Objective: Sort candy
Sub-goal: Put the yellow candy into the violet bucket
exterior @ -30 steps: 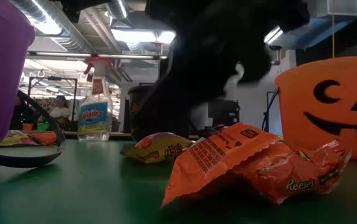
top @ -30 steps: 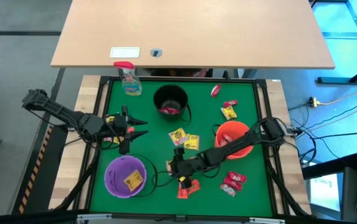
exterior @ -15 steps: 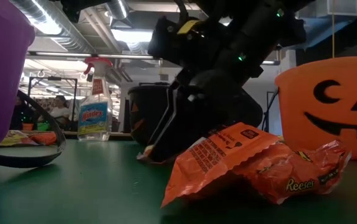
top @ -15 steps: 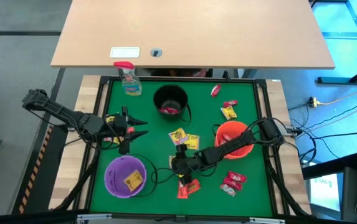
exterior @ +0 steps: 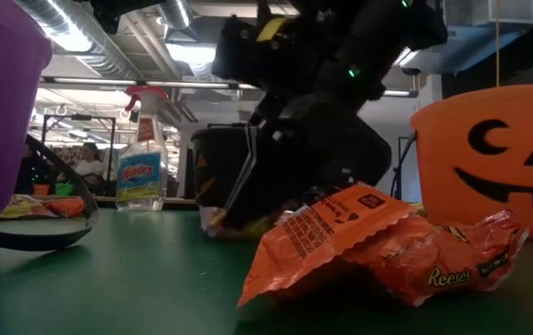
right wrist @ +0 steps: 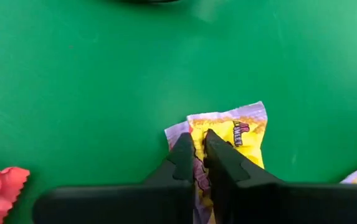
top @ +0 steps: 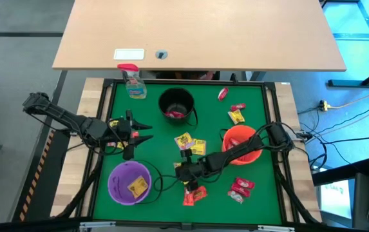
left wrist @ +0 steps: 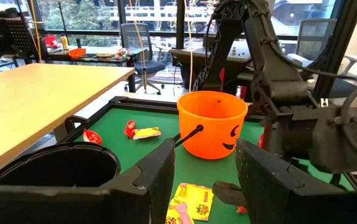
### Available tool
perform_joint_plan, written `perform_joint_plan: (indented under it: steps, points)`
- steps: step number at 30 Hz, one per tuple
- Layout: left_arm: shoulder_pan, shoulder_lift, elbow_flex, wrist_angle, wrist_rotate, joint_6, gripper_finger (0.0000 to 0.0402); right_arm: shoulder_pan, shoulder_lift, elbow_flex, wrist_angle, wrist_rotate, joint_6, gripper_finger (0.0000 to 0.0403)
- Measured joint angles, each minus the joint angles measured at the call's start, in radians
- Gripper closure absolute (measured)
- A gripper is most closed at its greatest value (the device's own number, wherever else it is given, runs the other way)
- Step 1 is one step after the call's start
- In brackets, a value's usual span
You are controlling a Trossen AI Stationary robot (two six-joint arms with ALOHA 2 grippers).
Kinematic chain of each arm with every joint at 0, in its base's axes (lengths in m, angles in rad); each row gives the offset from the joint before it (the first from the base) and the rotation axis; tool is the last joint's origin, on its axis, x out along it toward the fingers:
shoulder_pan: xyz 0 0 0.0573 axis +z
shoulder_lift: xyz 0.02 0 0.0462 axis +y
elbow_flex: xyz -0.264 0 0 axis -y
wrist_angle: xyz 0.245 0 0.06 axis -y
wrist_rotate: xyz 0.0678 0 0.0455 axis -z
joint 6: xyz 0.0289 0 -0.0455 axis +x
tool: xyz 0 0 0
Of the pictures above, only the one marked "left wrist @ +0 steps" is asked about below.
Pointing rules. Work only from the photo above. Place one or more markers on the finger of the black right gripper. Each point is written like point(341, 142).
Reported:
point(228, 193)

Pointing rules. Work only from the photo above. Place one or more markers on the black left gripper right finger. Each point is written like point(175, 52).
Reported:
point(290, 205)

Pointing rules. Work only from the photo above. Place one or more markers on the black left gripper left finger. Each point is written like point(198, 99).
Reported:
point(119, 205)

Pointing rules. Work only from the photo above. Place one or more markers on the red KitKat candy pack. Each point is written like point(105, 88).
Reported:
point(130, 129)
point(92, 137)
point(242, 210)
point(260, 141)

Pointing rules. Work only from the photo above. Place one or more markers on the yellow Sour Patch candy pack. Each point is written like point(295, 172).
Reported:
point(195, 199)
point(147, 133)
point(178, 216)

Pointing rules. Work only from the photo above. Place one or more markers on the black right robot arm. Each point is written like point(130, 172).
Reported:
point(259, 46)

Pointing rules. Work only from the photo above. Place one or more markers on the green table mat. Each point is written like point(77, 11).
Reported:
point(153, 151)

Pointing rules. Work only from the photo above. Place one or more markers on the orange pumpkin face bucket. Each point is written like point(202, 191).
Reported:
point(212, 124)

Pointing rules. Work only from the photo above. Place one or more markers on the black pumpkin face bucket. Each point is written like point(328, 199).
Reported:
point(56, 165)

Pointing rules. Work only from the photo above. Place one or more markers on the grey mesh office chair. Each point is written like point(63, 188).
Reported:
point(315, 37)
point(140, 46)

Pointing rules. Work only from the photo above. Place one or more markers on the light wooden desk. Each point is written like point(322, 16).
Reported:
point(41, 93)

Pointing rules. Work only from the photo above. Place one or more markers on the dark office desk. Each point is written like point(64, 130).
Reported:
point(190, 53)

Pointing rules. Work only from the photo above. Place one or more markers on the dark cluttered side table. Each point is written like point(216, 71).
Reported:
point(88, 58)

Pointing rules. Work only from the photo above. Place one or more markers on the orange plastic basket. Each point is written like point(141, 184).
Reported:
point(77, 52)

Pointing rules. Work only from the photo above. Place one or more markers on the yellow bottle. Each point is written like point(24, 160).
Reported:
point(63, 41)

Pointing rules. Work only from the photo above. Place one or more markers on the red box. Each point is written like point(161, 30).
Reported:
point(50, 40)

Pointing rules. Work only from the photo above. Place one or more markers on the black perforated panel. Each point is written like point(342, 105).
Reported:
point(7, 34)

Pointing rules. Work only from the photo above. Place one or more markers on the black aluminium rig frame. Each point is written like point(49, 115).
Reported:
point(134, 102)

